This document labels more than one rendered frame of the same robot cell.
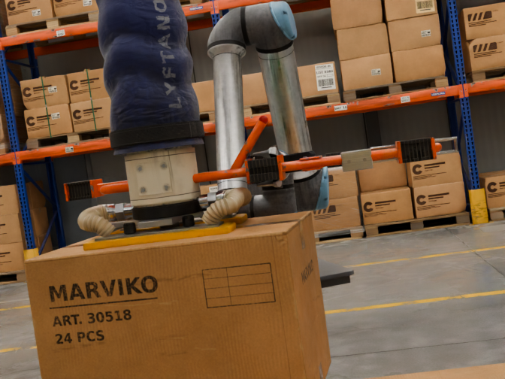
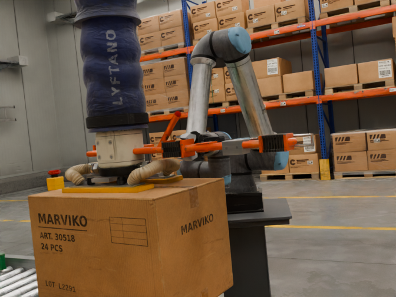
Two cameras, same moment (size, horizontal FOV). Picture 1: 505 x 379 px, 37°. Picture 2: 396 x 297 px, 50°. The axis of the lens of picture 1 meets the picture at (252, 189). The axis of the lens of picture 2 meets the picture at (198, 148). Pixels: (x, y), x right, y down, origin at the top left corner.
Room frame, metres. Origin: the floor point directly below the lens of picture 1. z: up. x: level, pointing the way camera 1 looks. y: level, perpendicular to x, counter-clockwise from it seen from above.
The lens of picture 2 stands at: (0.44, -0.63, 1.19)
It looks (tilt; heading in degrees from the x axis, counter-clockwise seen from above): 2 degrees down; 21
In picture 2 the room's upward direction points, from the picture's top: 6 degrees counter-clockwise
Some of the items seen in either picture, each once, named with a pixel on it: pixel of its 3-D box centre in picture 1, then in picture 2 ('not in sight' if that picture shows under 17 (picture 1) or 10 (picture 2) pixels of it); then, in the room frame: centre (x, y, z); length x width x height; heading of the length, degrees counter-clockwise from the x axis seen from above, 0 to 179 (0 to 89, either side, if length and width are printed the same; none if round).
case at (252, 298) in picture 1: (188, 315); (131, 240); (1.79, 0.19, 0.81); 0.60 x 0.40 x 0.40; 78
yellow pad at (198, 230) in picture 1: (159, 229); (106, 184); (1.71, 0.22, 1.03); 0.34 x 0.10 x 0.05; 82
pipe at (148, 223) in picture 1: (167, 209); (122, 169); (1.81, 0.21, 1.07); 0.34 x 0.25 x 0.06; 82
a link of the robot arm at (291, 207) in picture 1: (276, 207); (217, 171); (2.09, -0.06, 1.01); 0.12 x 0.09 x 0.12; 78
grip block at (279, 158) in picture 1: (265, 169); (178, 148); (1.77, -0.04, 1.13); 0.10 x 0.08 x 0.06; 172
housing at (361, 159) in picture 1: (356, 160); (236, 147); (1.74, -0.25, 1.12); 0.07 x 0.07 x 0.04; 82
